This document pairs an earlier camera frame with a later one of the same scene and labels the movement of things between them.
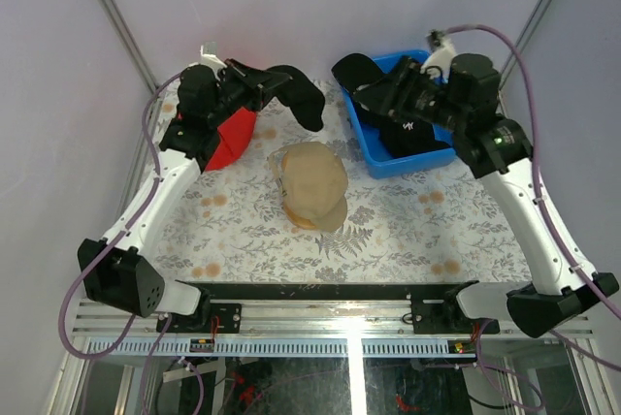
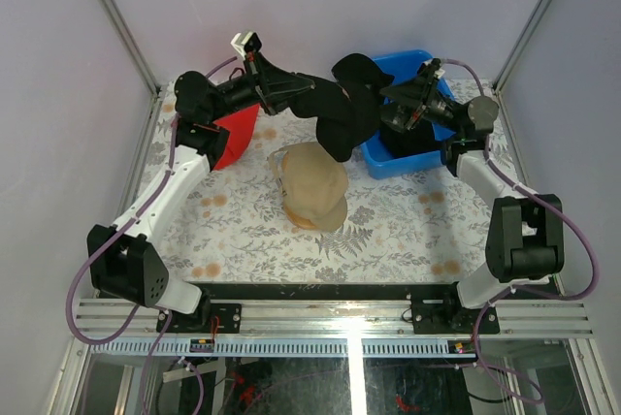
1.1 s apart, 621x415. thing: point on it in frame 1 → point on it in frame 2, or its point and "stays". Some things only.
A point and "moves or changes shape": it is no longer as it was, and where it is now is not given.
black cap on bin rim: x=355 y=70 stays
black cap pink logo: x=407 y=136 stays
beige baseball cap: x=313 y=184 stays
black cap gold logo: x=302 y=95 moves or changes shape
